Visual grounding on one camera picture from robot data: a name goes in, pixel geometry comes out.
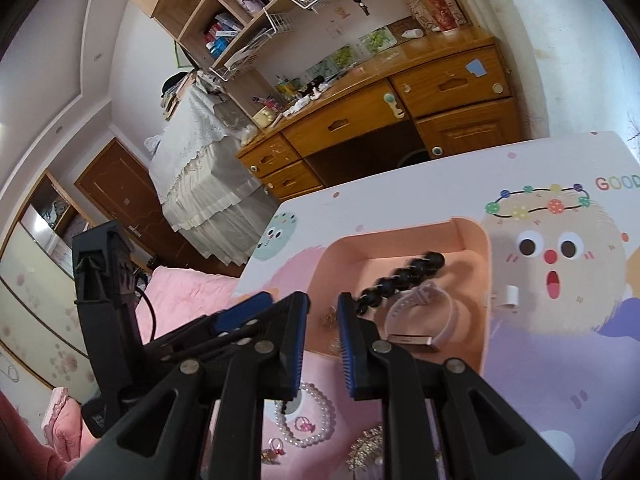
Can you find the pink wrist watch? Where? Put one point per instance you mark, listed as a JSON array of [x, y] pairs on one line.
[[422, 294]]

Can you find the white leaf print curtain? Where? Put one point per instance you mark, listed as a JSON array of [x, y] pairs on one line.
[[575, 60]]

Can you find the red and white cup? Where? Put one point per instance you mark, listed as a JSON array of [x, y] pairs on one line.
[[440, 10]]

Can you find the yellow cup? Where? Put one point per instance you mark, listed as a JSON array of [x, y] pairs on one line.
[[263, 119]]

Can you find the sliding door wardrobe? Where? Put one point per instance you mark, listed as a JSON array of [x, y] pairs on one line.
[[35, 285]]

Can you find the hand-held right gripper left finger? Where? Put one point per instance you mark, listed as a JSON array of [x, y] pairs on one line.
[[294, 350]]

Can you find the pink quilt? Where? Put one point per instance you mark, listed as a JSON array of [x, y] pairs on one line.
[[190, 295]]

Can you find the wooden hutch shelf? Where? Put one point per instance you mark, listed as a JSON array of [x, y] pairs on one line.
[[200, 10]]

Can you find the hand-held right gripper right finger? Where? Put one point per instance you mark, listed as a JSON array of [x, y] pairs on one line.
[[349, 355]]

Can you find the black hat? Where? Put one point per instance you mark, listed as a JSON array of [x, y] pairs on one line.
[[175, 84]]

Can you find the wooden desk with drawers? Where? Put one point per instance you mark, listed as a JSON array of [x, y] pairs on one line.
[[350, 120]]

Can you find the brown wooden door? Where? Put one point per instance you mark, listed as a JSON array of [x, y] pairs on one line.
[[115, 180]]

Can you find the white lace covered table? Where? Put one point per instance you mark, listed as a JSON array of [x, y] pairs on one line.
[[200, 175]]

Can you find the blue sticker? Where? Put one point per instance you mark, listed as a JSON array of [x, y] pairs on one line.
[[476, 68]]

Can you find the small white bottle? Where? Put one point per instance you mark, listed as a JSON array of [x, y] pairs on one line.
[[411, 34]]

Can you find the small white clip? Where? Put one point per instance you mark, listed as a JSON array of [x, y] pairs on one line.
[[507, 296]]

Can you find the cartoon printed tablecloth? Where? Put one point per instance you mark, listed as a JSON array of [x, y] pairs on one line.
[[550, 360]]

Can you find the gold earring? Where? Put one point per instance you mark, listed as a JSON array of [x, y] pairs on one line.
[[335, 349], [328, 319]]

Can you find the pink plastic tray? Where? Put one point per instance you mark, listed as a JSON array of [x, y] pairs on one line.
[[360, 270]]

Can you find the hanging bunch of keys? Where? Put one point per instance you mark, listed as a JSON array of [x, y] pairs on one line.
[[360, 4]]

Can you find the purple and white mug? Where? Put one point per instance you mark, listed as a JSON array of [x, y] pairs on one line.
[[248, 2]]

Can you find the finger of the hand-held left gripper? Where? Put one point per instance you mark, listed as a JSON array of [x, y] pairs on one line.
[[220, 342], [245, 312]]

